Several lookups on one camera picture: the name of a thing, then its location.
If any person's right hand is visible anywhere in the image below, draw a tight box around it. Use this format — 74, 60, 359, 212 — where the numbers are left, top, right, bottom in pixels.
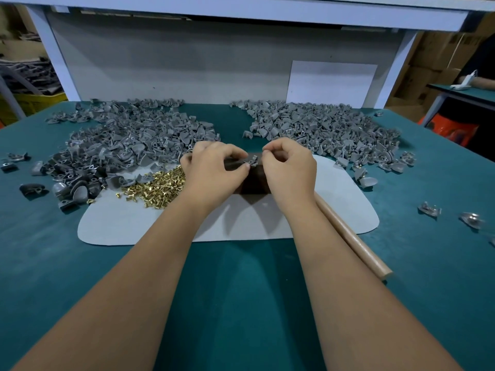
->
262, 137, 319, 207

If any person's left hand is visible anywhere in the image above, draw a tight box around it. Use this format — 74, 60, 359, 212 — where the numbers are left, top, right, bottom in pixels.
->
179, 141, 251, 207

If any another person's forearm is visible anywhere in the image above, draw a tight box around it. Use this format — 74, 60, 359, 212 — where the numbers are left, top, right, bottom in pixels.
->
459, 75, 495, 91

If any person's right forearm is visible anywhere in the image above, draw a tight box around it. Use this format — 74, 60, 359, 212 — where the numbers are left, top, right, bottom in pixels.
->
275, 197, 465, 371

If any person's left forearm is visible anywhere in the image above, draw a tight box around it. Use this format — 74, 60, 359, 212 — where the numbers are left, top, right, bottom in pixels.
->
12, 195, 233, 371

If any dark brown block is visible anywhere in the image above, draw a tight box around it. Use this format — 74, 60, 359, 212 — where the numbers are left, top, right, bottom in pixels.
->
224, 154, 272, 196

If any light grey work mat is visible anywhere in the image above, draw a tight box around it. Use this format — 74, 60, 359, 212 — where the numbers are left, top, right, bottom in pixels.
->
77, 154, 381, 247

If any pile of grey plastic parts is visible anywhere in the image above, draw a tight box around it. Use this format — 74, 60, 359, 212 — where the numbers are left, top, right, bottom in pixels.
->
45, 98, 221, 211
230, 99, 418, 188

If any pile of brass rivets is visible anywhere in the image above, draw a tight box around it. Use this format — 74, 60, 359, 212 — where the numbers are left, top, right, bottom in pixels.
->
115, 166, 187, 209

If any white rectangular panel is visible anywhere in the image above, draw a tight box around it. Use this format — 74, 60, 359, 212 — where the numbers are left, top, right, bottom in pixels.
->
286, 60, 379, 109

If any green felt table cover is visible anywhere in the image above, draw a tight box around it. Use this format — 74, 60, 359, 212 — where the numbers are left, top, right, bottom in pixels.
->
0, 99, 495, 371

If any grey back board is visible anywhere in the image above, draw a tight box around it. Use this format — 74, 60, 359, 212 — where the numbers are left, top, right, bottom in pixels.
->
46, 12, 407, 104

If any orange plastic stool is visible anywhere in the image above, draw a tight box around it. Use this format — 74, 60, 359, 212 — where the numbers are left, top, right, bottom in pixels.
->
427, 113, 480, 147

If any stack of cardboard boxes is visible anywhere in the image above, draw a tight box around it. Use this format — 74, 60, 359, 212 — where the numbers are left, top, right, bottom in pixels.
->
386, 11, 495, 123

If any neighbouring green work table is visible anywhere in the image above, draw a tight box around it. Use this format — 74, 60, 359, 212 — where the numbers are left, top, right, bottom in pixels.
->
421, 83, 495, 129

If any white plastic tool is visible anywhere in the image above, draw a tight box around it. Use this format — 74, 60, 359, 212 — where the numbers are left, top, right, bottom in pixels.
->
450, 69, 479, 91

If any yellow plastic crate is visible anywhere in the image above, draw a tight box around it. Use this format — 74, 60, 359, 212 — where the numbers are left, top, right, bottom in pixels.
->
0, 92, 69, 127

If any heap of grey moulded pieces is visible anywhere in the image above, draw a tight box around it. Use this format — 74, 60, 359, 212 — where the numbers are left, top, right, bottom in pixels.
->
0, 58, 63, 98

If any wooden hammer handle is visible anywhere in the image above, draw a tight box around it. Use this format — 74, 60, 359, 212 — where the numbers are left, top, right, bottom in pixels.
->
314, 191, 394, 281

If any white shelf frame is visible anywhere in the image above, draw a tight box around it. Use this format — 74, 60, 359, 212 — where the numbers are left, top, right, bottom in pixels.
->
0, 0, 495, 109

